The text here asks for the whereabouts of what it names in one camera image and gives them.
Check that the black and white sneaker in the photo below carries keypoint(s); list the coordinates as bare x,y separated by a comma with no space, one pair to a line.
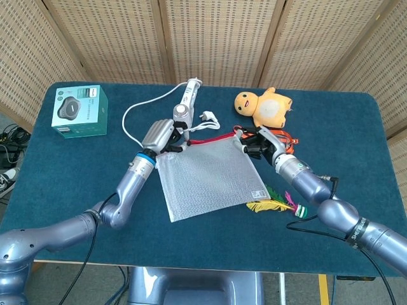
8,181

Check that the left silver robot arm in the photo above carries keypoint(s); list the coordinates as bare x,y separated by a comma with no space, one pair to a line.
133,184

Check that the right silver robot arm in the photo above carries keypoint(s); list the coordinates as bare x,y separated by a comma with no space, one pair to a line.
308,184

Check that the clear mesh zipper pouch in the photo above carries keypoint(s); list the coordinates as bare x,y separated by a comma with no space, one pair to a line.
206,178

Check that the blue felt table cover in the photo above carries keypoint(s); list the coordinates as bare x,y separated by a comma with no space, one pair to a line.
222,241

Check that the multicolour feather shuttlecock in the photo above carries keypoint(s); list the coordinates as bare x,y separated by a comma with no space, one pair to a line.
264,206

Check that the woven folding screen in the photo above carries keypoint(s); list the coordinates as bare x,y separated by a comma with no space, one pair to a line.
216,38

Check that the teal Philips product box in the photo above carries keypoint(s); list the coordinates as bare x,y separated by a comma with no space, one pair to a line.
79,111

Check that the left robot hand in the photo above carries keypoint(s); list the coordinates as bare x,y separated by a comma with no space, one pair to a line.
159,136

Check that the yellow plush toy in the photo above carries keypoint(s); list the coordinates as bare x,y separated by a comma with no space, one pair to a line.
270,108

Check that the white handheld garment steamer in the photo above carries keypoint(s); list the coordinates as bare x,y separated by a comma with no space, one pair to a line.
187,98

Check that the silver robot torso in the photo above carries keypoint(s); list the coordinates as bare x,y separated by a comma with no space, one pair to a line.
194,289

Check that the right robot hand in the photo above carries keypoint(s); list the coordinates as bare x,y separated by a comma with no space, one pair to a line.
267,144

